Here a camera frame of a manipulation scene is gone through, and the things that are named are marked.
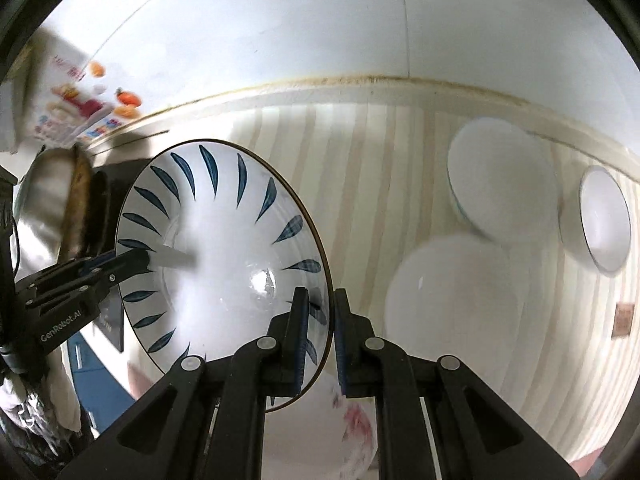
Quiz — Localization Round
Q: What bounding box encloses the white bowl dark rim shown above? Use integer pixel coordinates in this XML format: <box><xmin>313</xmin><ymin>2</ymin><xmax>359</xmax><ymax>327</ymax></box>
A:
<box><xmin>559</xmin><ymin>165</ymin><xmax>632</xmax><ymax>274</ymax></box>

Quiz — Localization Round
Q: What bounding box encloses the colourful printed poster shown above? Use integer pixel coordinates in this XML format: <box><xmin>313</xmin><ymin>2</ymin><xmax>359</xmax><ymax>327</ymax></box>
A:
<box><xmin>22</xmin><ymin>30</ymin><xmax>147</xmax><ymax>147</ymax></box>

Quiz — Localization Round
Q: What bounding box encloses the pink floral bowl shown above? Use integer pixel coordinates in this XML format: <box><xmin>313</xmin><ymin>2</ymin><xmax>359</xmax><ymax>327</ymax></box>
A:
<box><xmin>260</xmin><ymin>370</ymin><xmax>377</xmax><ymax>480</ymax></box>

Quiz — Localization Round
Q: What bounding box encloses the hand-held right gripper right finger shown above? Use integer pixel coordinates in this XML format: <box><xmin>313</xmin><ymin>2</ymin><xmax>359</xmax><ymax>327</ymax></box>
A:
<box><xmin>333</xmin><ymin>287</ymin><xmax>573</xmax><ymax>480</ymax></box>

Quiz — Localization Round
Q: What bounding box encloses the blue cabinet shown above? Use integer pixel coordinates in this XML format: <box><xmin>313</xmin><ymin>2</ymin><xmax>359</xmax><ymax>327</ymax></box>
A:
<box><xmin>66</xmin><ymin>327</ymin><xmax>137</xmax><ymax>433</ymax></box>

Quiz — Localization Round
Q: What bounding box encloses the black flat board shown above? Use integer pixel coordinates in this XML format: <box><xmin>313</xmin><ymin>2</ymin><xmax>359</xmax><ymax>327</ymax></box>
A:
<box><xmin>94</xmin><ymin>290</ymin><xmax>124</xmax><ymax>354</ymax></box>

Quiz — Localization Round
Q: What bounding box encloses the white bowl blue base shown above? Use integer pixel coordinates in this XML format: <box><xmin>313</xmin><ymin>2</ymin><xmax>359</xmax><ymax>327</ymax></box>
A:
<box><xmin>446</xmin><ymin>116</ymin><xmax>559</xmax><ymax>257</ymax></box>

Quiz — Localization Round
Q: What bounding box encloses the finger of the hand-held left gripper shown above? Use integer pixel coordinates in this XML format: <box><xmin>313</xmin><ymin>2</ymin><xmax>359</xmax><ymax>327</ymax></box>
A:
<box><xmin>26</xmin><ymin>249</ymin><xmax>152</xmax><ymax>311</ymax></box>
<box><xmin>14</xmin><ymin>250</ymin><xmax>123</xmax><ymax>297</ymax></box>

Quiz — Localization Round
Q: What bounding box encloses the white plate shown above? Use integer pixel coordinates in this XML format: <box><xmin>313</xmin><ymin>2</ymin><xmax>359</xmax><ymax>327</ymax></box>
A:
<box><xmin>384</xmin><ymin>234</ymin><xmax>532</xmax><ymax>363</ymax></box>

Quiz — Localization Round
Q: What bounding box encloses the small brown square tag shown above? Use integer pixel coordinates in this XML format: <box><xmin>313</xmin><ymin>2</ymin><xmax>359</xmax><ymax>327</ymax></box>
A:
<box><xmin>613</xmin><ymin>302</ymin><xmax>632</xmax><ymax>342</ymax></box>

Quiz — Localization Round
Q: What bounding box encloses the blue leaf pattern bowl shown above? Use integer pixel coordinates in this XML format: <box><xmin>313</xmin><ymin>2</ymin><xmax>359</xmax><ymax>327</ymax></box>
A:
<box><xmin>114</xmin><ymin>138</ymin><xmax>335</xmax><ymax>414</ymax></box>

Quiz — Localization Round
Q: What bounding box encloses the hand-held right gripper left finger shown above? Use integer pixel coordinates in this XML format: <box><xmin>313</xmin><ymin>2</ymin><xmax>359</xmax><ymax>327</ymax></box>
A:
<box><xmin>59</xmin><ymin>286</ymin><xmax>312</xmax><ymax>480</ymax></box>

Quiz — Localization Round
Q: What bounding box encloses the white cloth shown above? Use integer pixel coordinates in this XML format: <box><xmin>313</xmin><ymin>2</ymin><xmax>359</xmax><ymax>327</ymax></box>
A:
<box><xmin>0</xmin><ymin>347</ymin><xmax>83</xmax><ymax>461</ymax></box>

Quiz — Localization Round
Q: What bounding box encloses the metal pot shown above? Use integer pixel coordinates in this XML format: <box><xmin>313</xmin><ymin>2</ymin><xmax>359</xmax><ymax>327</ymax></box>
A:
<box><xmin>17</xmin><ymin>146</ymin><xmax>81</xmax><ymax>266</ymax></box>

